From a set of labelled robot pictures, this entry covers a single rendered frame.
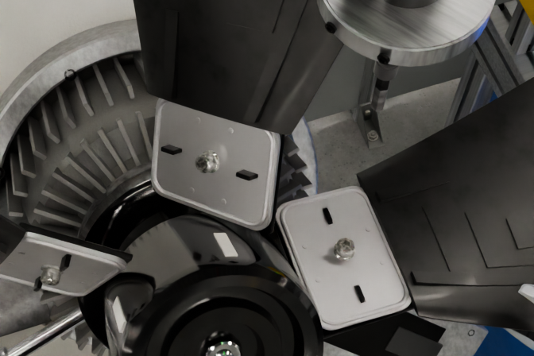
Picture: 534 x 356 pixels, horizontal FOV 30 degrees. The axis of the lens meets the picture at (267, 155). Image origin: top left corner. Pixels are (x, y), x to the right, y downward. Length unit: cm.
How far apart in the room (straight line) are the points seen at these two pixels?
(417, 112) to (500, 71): 93
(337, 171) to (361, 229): 136
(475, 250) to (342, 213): 9
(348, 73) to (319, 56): 136
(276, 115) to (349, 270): 13
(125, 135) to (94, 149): 3
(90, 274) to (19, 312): 14
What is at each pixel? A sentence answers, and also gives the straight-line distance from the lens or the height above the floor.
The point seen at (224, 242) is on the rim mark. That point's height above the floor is 125.
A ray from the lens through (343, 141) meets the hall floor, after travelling 204.
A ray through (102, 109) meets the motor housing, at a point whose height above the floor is 117.
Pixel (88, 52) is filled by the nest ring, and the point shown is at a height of 117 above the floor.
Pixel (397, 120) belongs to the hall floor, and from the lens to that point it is 208.
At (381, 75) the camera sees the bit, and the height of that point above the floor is 140.
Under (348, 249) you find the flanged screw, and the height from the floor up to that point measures 120.
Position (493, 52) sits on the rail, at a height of 83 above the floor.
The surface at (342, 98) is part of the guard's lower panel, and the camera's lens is 197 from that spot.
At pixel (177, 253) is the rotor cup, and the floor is 125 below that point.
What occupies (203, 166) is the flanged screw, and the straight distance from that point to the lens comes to 59.
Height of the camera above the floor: 177
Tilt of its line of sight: 61 degrees down
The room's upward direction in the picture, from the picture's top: 3 degrees clockwise
